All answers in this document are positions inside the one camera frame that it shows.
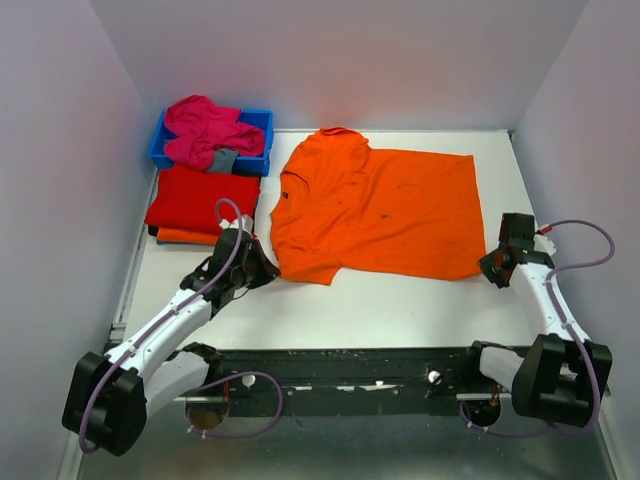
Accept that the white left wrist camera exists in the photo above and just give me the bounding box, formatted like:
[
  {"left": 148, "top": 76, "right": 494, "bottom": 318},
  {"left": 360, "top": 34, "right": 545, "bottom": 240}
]
[{"left": 219, "top": 215, "right": 254, "bottom": 233}]

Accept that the folded red t-shirt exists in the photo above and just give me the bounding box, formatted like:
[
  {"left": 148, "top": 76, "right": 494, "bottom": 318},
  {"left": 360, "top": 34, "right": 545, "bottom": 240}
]
[{"left": 145, "top": 165, "right": 261, "bottom": 235}]

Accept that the folded orange t-shirt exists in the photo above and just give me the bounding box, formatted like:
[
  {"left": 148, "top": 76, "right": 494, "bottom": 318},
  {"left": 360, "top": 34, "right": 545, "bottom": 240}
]
[{"left": 147, "top": 225, "right": 218, "bottom": 245}]

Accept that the pink t-shirt in bin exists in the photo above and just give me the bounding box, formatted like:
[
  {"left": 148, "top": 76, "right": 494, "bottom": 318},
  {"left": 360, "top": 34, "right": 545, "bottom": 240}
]
[{"left": 163, "top": 95, "right": 265, "bottom": 171}]

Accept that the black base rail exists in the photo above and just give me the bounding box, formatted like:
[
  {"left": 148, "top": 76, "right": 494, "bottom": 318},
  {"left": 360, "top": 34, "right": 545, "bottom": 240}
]
[{"left": 185, "top": 347, "right": 506, "bottom": 417}]

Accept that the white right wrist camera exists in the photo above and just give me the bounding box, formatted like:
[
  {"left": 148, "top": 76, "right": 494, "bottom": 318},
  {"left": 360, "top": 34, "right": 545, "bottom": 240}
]
[{"left": 534, "top": 229, "right": 557, "bottom": 257}]

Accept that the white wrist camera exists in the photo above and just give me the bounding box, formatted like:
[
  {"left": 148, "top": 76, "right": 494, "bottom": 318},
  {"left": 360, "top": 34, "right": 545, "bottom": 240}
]
[
  {"left": 534, "top": 229, "right": 557, "bottom": 257},
  {"left": 219, "top": 215, "right": 254, "bottom": 233}
]

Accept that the grey garment in bin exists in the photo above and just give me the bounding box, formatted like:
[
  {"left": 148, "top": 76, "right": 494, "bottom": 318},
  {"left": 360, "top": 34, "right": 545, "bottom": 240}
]
[{"left": 207, "top": 148, "right": 239, "bottom": 174}]

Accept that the orange t-shirt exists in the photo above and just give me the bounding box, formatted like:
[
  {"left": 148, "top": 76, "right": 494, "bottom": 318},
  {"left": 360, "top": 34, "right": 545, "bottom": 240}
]
[
  {"left": 270, "top": 127, "right": 486, "bottom": 285},
  {"left": 147, "top": 225, "right": 218, "bottom": 245}
]

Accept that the aluminium extrusion frame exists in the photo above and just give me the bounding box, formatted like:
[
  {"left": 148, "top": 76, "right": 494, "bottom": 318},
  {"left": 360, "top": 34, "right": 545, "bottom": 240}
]
[{"left": 56, "top": 323, "right": 126, "bottom": 480}]

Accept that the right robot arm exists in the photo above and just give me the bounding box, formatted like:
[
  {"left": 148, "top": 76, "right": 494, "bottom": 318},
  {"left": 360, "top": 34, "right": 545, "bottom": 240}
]
[{"left": 459, "top": 213, "right": 613, "bottom": 431}]

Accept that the blue plastic bin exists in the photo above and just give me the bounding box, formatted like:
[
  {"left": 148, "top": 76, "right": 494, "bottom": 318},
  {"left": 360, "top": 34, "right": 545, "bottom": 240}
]
[{"left": 148, "top": 108, "right": 275, "bottom": 178}]

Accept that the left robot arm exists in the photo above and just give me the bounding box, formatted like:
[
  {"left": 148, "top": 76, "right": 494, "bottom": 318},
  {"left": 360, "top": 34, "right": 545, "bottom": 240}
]
[{"left": 62, "top": 227, "right": 280, "bottom": 456}]

